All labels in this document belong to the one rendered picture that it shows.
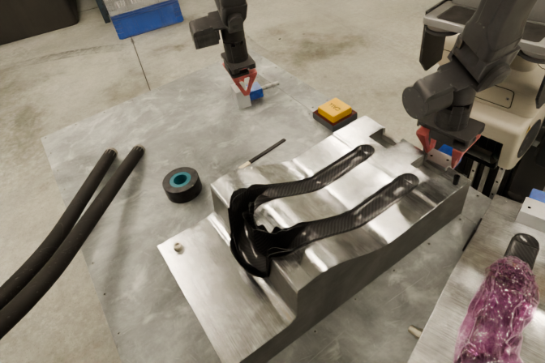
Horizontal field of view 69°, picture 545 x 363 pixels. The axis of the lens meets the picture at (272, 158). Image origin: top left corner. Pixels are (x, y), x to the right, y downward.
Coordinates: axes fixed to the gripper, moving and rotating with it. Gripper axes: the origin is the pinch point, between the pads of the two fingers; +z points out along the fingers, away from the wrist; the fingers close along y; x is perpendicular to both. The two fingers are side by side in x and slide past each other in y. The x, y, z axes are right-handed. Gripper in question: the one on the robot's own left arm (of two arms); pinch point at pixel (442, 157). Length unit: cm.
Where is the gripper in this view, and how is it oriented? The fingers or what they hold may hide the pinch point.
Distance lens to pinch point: 86.6
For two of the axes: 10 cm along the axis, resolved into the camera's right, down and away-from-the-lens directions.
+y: 6.8, 4.4, -5.9
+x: 7.2, -5.3, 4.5
